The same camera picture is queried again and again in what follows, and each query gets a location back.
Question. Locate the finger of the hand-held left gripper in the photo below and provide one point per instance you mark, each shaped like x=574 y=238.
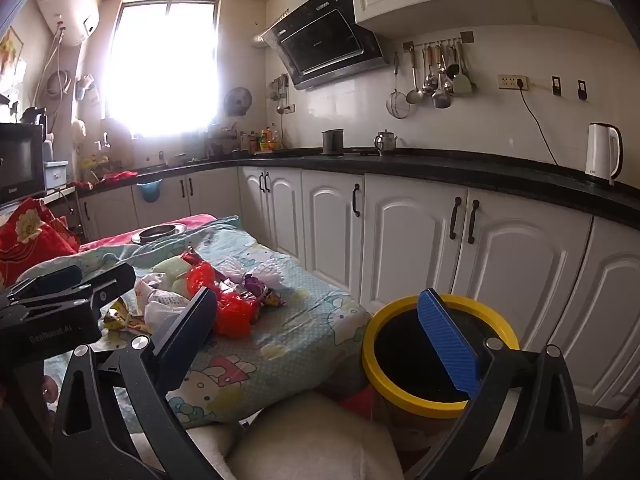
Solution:
x=55 y=277
x=117 y=280

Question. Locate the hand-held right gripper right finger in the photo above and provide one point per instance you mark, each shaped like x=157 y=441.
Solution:
x=447 y=340

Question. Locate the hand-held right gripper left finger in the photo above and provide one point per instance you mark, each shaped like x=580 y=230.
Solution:
x=185 y=330

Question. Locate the trash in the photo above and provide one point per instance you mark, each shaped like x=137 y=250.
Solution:
x=160 y=305

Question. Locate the yellow wrapper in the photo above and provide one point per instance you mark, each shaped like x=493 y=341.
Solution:
x=117 y=317

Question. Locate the yellow rimmed trash bin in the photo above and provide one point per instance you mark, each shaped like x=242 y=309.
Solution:
x=405 y=350

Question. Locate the red plastic bag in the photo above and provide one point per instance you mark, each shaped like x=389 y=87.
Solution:
x=235 y=312

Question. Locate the purple wrapper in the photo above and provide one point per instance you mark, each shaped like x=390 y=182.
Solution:
x=256 y=287

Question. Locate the person's left hand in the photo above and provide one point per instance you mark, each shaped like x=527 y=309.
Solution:
x=50 y=389

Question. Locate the pink red blanket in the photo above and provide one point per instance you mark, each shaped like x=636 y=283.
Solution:
x=100 y=242

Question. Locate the red floral pillow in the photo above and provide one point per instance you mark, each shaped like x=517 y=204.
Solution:
x=30 y=240

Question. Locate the metal bowl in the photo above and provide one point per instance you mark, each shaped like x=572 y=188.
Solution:
x=160 y=233

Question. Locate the blue hanging plastic basket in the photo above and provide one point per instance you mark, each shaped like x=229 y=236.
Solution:
x=149 y=191

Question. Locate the blue plastic box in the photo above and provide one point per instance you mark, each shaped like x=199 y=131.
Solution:
x=56 y=175

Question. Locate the red cloth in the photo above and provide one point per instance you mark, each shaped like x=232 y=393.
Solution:
x=117 y=176

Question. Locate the white base cabinets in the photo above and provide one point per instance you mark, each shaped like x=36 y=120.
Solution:
x=415 y=240

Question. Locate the red plastic item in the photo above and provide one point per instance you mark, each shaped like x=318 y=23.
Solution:
x=355 y=402

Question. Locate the light green cartoon printed blanket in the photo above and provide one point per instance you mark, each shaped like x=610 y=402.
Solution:
x=300 y=330

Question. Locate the black microwave oven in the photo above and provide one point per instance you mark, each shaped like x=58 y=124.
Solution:
x=20 y=165

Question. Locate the sink faucet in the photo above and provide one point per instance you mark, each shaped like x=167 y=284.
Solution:
x=104 y=142

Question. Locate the white fleece cloth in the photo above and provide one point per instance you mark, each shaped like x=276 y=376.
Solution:
x=310 y=440

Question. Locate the dish rack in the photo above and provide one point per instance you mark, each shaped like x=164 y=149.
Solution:
x=222 y=142

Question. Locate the black kitchen countertop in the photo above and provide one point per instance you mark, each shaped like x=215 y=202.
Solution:
x=450 y=165

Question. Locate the group of condiment bottles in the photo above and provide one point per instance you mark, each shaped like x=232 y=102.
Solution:
x=265 y=141

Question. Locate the steel teapot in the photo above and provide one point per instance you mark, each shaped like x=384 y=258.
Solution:
x=386 y=142

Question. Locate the window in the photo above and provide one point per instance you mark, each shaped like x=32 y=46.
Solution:
x=160 y=70

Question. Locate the dark metal pot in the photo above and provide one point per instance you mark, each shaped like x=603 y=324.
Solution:
x=332 y=142

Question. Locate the large steel ladle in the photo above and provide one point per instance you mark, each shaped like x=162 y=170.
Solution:
x=442 y=100

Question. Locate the white electric kettle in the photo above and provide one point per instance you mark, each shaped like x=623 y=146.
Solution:
x=600 y=152

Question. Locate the hanging kitchen tools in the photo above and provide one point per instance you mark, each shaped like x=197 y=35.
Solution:
x=281 y=92

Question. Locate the green spatula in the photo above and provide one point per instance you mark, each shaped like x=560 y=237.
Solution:
x=462 y=86

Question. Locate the steel spoon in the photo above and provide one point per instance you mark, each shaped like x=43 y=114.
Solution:
x=428 y=85

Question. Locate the white water heater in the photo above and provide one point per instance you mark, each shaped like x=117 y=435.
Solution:
x=70 y=10

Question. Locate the black range hood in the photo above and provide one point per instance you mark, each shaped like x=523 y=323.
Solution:
x=325 y=45

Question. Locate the small round wall fan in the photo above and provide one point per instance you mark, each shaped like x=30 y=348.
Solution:
x=237 y=101

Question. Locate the wall picture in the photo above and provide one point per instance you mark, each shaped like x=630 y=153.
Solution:
x=11 y=55

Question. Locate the beige wall power strip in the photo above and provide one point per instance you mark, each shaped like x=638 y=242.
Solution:
x=510 y=81

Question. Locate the black wall hook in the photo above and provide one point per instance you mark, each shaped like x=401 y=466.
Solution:
x=556 y=85
x=581 y=90

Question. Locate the silver exhaust duct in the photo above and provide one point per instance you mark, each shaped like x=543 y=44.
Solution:
x=261 y=39

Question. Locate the utensil rail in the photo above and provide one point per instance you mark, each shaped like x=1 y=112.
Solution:
x=435 y=43

